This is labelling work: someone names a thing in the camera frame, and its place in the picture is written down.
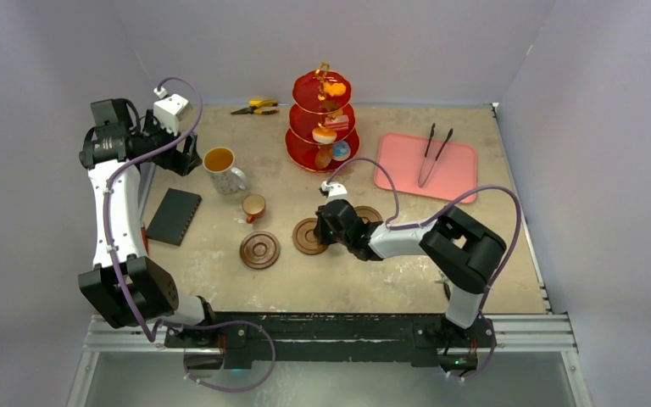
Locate brown wooden coaster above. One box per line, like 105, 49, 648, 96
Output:
354, 205, 383, 223
292, 218, 327, 255

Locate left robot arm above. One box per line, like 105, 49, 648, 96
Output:
78, 94, 219, 347

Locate white mug with tea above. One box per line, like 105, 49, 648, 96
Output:
203, 147, 249, 194

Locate round brown wooden lid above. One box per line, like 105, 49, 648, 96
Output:
239, 231, 281, 270

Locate pink layered cake slice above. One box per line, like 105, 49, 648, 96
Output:
324, 114, 350, 131

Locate black-handled pliers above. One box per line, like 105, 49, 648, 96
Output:
434, 273, 451, 301

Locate black serving tongs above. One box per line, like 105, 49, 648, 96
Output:
417, 123, 454, 188

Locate red three-tier cake stand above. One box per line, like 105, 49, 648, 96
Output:
285, 61, 360, 173

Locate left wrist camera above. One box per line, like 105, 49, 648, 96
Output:
153, 87, 191, 136

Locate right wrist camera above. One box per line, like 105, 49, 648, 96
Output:
319, 181, 348, 204

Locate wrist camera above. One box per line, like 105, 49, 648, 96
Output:
153, 87, 191, 136
319, 181, 348, 204

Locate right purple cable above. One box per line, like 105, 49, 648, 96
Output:
325, 157, 523, 384

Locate blue frosted donut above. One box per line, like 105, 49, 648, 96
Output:
331, 141, 351, 162

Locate yellow-handled pliers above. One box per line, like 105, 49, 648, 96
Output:
231, 99, 280, 115

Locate yellow frosted donut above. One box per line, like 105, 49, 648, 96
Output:
311, 126, 337, 145

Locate small copper cup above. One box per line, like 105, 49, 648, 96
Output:
242, 194, 267, 224

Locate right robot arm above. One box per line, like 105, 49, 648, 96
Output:
314, 199, 507, 345

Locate orange duck pastry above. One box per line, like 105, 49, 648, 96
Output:
323, 81, 348, 98

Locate brown star cookie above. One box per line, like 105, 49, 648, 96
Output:
320, 99, 339, 112

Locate brown bread roll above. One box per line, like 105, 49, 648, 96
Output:
314, 145, 332, 170

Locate pink serving tray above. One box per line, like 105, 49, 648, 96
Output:
374, 132, 477, 201

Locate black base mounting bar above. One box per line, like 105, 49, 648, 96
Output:
164, 311, 494, 371

